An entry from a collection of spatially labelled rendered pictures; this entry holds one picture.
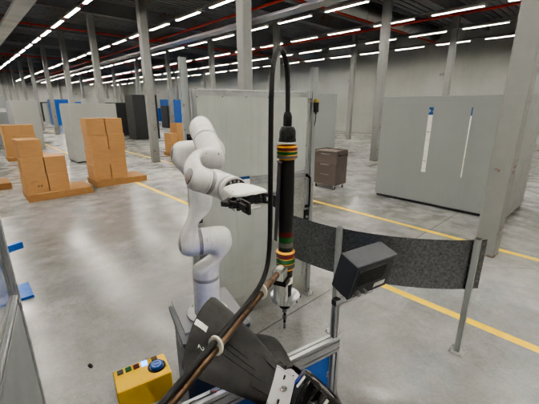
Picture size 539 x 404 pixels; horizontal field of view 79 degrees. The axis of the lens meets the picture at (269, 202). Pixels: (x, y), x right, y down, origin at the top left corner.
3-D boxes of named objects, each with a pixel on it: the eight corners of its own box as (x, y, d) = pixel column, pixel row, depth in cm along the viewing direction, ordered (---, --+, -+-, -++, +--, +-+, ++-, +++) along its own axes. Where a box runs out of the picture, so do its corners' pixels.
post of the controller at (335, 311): (334, 338, 149) (336, 300, 144) (329, 335, 152) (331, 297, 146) (338, 336, 151) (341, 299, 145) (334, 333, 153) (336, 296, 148)
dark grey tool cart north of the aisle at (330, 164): (336, 191, 747) (339, 151, 721) (312, 186, 792) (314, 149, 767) (347, 187, 779) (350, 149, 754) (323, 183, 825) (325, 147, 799)
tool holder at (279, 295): (290, 314, 73) (291, 275, 70) (261, 307, 75) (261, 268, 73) (303, 293, 81) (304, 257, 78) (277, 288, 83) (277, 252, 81)
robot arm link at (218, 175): (220, 171, 93) (246, 179, 98) (203, 164, 104) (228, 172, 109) (211, 199, 94) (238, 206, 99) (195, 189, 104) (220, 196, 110)
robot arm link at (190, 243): (219, 256, 142) (180, 261, 136) (213, 248, 153) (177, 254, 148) (211, 139, 135) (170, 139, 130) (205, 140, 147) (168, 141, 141)
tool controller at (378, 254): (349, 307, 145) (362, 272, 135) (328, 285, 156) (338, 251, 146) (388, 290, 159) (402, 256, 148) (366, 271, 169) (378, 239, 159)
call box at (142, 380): (121, 422, 99) (116, 393, 96) (116, 397, 107) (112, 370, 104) (174, 397, 107) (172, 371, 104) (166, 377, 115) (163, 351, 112)
